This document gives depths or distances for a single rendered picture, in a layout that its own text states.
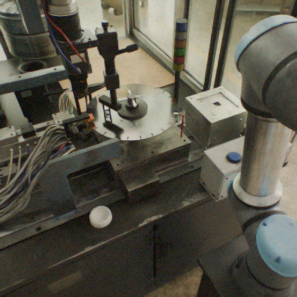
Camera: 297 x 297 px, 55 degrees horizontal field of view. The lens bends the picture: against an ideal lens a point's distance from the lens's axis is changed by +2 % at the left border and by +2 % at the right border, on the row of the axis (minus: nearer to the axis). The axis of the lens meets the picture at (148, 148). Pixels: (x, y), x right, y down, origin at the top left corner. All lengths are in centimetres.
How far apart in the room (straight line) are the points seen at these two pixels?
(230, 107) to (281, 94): 73
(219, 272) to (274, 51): 63
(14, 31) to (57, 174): 84
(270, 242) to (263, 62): 40
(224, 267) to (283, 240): 24
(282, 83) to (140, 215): 67
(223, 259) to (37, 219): 59
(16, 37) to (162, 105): 79
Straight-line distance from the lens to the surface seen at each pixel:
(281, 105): 44
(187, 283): 168
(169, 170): 107
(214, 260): 91
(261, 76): 47
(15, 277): 96
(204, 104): 116
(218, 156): 95
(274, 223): 74
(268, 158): 63
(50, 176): 85
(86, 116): 97
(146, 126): 95
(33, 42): 151
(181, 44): 116
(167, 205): 99
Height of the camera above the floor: 157
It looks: 45 degrees down
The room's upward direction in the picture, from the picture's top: 1 degrees counter-clockwise
